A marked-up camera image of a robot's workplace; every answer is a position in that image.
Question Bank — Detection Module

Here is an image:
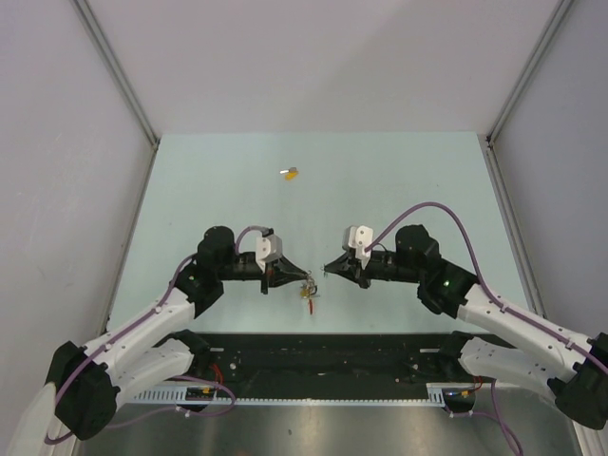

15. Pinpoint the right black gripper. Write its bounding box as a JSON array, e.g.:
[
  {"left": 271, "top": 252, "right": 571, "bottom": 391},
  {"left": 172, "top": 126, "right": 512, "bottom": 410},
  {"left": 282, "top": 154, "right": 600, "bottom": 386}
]
[{"left": 325, "top": 250, "right": 422, "bottom": 290}]

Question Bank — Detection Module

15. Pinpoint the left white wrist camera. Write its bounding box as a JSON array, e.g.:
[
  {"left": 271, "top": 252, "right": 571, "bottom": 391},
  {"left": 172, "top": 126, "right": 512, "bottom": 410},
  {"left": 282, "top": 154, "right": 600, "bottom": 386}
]
[{"left": 255, "top": 230, "right": 283, "bottom": 273}]

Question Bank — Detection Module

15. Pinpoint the white slotted cable duct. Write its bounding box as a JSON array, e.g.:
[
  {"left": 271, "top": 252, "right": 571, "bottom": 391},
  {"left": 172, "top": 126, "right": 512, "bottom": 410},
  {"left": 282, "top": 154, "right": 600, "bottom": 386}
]
[{"left": 118, "top": 382, "right": 476, "bottom": 409}]

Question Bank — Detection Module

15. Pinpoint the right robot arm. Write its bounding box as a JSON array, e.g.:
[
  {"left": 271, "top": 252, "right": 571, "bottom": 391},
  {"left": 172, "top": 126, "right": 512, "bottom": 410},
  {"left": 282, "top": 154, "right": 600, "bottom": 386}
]
[{"left": 324, "top": 225, "right": 607, "bottom": 430}]

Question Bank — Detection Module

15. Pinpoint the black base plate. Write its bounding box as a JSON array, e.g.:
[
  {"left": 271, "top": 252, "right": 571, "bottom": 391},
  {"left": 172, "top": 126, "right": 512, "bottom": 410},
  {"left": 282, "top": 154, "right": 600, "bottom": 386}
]
[{"left": 186, "top": 332, "right": 489, "bottom": 399}]

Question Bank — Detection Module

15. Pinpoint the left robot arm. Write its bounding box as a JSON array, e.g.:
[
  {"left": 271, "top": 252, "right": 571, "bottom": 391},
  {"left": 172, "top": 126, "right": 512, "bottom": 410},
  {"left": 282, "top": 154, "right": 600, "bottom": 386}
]
[{"left": 47, "top": 226, "right": 309, "bottom": 440}]

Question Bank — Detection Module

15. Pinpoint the metal key organizer red handle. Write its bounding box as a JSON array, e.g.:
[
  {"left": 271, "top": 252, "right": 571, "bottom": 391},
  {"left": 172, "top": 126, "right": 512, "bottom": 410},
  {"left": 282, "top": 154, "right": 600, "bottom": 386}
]
[{"left": 299, "top": 274, "right": 318, "bottom": 315}]

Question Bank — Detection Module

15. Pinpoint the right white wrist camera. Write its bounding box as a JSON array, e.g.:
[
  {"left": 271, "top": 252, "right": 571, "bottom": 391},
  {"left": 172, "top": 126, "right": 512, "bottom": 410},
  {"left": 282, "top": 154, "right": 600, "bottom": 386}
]
[{"left": 342, "top": 225, "right": 373, "bottom": 270}]

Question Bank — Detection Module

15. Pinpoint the key with yellow tag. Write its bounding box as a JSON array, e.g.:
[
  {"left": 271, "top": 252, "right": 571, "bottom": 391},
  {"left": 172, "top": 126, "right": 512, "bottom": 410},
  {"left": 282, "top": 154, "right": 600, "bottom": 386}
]
[{"left": 279, "top": 167, "right": 299, "bottom": 181}]

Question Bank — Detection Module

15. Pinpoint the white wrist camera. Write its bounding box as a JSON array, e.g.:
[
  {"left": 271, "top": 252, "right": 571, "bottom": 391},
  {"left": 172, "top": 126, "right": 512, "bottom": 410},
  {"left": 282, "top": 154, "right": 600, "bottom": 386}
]
[
  {"left": 255, "top": 230, "right": 283, "bottom": 273},
  {"left": 342, "top": 225, "right": 373, "bottom": 270}
]

